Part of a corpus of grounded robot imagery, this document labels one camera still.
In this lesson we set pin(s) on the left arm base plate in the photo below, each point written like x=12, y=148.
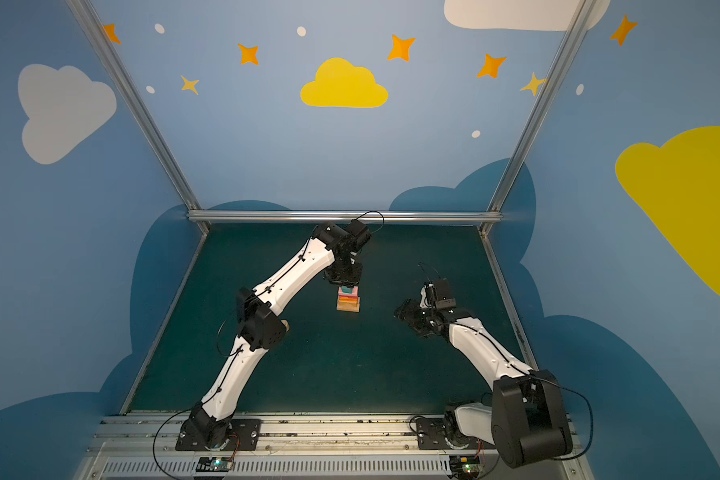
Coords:
x=243, y=435

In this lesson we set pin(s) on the left controller board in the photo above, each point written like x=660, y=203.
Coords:
x=216, y=465

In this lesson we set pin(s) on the controller board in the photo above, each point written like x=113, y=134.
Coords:
x=464, y=468
x=216, y=465

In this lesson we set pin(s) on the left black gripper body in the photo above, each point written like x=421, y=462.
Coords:
x=346, y=273

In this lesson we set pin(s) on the aluminium front rail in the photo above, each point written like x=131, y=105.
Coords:
x=295, y=446

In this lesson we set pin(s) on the pink rectangular block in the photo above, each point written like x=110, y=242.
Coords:
x=348, y=294

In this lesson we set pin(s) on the back aluminium frame bar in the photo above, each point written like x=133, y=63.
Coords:
x=303, y=217

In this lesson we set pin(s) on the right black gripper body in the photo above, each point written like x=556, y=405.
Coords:
x=418, y=315

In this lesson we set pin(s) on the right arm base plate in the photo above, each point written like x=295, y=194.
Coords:
x=442, y=433

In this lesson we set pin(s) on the right controller board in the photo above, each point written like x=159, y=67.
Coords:
x=464, y=468

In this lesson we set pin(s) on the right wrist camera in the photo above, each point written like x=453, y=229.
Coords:
x=437, y=295

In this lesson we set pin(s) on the left aluminium frame post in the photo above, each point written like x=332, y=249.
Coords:
x=89, y=21

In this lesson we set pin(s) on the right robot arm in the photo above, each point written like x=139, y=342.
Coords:
x=526, y=421

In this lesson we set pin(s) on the aluminium frame post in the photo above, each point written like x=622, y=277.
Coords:
x=560, y=66
x=89, y=21

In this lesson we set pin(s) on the natural wood block diagonal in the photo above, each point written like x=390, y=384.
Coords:
x=348, y=307

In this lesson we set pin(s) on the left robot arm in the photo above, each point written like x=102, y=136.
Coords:
x=330, y=250

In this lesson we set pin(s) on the right aluminium frame post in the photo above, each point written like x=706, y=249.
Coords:
x=560, y=66

